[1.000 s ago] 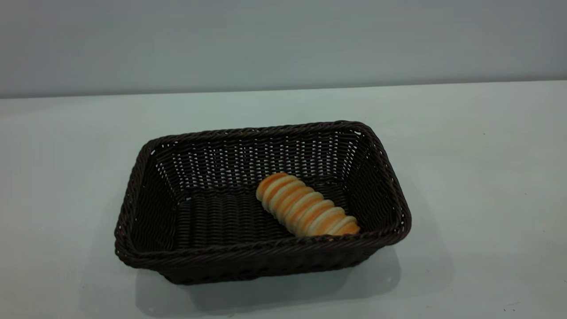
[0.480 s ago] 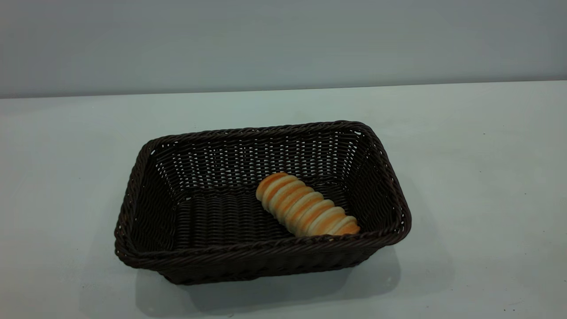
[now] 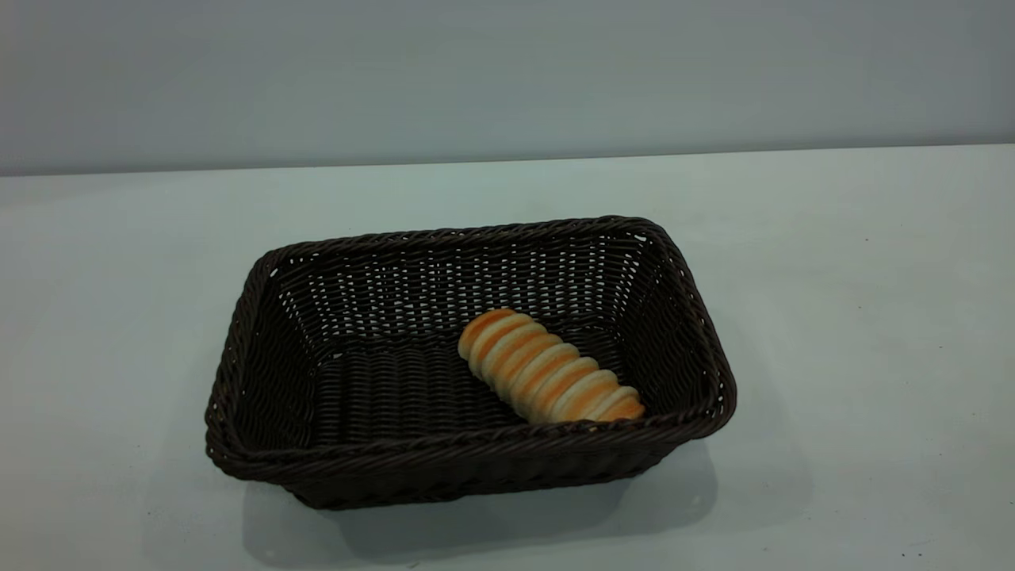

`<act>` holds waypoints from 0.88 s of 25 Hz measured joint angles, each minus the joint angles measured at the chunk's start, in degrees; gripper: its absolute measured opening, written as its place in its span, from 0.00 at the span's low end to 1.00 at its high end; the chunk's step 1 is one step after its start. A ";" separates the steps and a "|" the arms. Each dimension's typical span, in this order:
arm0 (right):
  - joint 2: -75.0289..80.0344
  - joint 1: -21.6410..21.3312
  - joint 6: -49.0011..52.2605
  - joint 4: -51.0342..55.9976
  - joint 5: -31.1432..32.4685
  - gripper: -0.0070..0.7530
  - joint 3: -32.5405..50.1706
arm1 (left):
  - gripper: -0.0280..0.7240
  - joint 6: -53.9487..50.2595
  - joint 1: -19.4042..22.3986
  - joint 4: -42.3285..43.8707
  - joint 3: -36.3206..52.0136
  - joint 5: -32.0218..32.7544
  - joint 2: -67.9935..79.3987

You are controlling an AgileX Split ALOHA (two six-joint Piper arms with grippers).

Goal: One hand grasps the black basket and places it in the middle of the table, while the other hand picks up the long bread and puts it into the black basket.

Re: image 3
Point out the striped golden bread roll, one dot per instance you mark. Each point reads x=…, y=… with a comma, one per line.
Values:
x=547, y=369

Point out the dark brown wicker basket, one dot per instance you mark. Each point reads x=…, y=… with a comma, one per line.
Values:
x=381, y=396

